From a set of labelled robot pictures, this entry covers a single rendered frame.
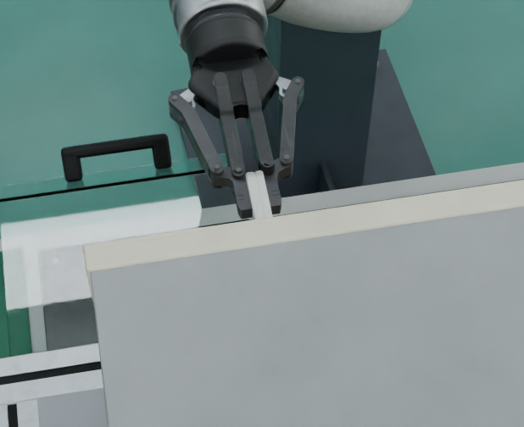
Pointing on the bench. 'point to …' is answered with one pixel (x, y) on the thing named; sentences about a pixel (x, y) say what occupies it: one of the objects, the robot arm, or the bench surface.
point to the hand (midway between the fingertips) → (260, 213)
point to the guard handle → (71, 168)
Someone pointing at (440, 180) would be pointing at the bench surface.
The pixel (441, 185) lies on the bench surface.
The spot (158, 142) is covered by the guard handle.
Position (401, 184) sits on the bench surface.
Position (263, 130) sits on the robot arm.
